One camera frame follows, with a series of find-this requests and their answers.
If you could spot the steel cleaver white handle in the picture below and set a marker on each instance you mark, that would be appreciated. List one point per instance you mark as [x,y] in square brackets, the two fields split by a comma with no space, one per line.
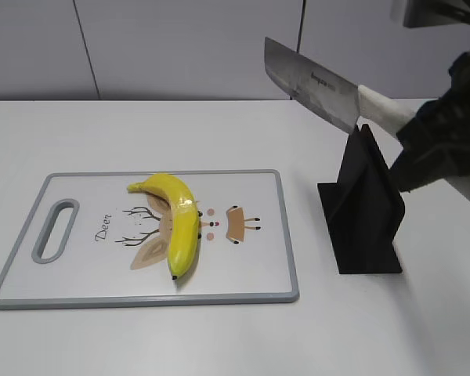
[336,99]

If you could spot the black knife stand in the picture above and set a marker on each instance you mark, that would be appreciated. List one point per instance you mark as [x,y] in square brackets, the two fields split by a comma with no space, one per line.
[363,209]

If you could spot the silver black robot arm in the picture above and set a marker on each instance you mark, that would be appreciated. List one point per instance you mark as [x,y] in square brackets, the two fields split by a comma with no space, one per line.
[417,14]

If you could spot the yellow plastic banana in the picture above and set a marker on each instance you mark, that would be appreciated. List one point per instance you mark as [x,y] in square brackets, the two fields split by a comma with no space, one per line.
[182,247]

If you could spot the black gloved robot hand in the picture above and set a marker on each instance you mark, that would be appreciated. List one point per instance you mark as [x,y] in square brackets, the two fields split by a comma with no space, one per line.
[436,141]

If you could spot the white grey-rimmed cutting board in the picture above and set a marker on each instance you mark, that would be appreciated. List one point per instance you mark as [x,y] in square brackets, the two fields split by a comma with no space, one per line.
[89,243]

